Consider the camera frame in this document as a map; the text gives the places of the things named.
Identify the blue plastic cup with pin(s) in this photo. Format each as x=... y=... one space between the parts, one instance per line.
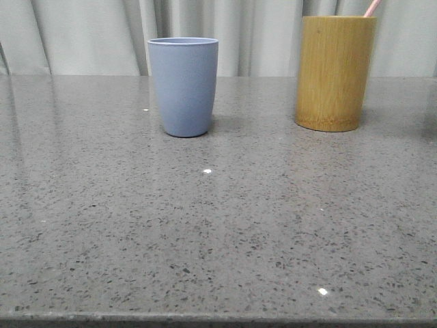
x=184 y=73

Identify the pink chopstick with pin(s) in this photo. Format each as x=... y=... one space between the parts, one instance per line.
x=372 y=7

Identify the bamboo wooden cup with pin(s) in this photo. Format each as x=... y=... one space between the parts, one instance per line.
x=335 y=54

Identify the grey-white curtain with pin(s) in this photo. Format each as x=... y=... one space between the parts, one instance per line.
x=256 y=38

